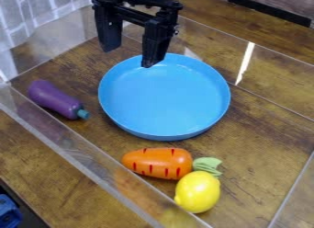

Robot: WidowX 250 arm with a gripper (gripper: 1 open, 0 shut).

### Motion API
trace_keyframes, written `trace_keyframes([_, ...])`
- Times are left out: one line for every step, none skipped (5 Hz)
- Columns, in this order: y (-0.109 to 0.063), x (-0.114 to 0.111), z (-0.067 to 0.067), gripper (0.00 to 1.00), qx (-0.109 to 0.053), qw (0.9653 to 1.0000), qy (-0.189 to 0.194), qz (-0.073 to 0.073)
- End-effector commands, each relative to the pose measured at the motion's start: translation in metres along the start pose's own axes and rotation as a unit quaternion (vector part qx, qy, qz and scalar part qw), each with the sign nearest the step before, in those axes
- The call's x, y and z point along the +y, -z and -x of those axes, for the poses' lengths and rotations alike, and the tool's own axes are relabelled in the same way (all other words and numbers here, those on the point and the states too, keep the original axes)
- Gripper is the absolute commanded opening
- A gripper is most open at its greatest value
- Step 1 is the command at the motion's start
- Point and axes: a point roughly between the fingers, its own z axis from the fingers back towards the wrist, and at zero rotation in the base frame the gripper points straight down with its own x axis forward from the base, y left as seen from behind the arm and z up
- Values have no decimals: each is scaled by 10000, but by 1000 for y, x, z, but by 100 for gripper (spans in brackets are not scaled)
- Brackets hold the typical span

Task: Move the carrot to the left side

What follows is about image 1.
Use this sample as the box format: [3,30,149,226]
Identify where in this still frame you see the blue round plate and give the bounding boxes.
[98,53,231,141]

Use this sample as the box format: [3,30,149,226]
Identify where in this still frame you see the yellow toy lemon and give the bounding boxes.
[174,171,221,213]

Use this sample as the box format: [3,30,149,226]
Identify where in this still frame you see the purple toy eggplant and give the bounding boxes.
[28,80,90,120]

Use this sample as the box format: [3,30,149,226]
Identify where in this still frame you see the blue object at corner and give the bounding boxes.
[0,194,23,228]

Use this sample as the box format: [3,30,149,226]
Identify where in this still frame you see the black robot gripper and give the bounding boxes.
[92,0,183,68]

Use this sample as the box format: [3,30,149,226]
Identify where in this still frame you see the clear acrylic enclosure wall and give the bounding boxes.
[0,0,314,228]

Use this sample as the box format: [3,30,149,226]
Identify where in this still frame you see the orange toy carrot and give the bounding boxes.
[120,148,222,180]

